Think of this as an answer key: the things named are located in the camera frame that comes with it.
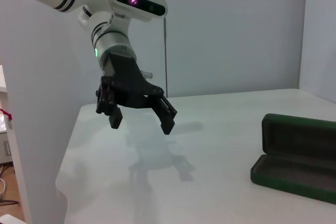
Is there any black floor cable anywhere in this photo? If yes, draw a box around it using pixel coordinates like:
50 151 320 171
0 165 19 207

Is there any green glasses case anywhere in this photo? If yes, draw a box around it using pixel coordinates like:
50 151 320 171
250 113 336 205

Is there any white cabinet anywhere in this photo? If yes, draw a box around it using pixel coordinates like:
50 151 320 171
0 63 14 167

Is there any red ribbon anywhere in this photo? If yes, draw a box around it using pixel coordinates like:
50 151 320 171
0 108 14 122

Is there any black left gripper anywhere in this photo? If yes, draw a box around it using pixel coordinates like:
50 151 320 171
94 52 177 136

